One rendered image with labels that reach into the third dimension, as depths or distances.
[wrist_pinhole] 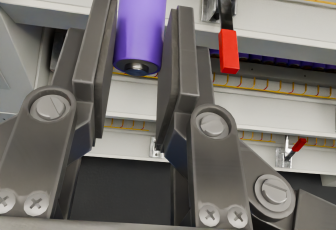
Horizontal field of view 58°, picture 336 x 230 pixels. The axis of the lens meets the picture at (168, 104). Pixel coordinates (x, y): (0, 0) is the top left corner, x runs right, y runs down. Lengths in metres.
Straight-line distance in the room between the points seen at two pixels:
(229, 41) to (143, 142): 0.41
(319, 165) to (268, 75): 0.33
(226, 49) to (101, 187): 0.52
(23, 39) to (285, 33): 0.26
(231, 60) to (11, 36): 0.20
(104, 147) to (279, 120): 0.32
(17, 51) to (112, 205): 0.44
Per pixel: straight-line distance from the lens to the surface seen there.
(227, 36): 0.23
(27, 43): 0.36
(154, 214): 0.69
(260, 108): 0.48
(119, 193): 0.69
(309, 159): 0.73
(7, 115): 0.48
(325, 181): 0.85
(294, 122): 0.50
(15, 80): 0.39
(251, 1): 0.30
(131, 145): 0.61
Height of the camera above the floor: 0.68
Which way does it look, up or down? 61 degrees down
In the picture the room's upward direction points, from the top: 21 degrees clockwise
